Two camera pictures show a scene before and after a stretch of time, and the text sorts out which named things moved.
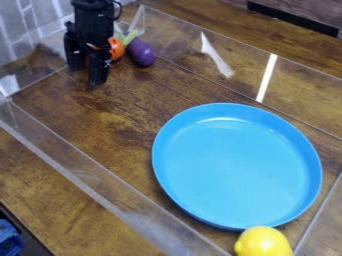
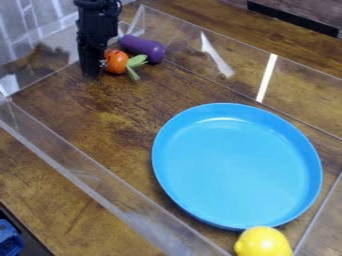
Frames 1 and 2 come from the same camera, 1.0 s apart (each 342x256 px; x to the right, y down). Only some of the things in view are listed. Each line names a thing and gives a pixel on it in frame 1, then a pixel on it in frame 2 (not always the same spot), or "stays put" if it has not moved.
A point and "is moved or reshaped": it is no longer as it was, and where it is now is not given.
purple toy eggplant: (141, 53) is moved or reshaped
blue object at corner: (11, 239) stays put
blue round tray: (237, 166) stays put
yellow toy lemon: (263, 241) stays put
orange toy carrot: (118, 45) to (118, 62)
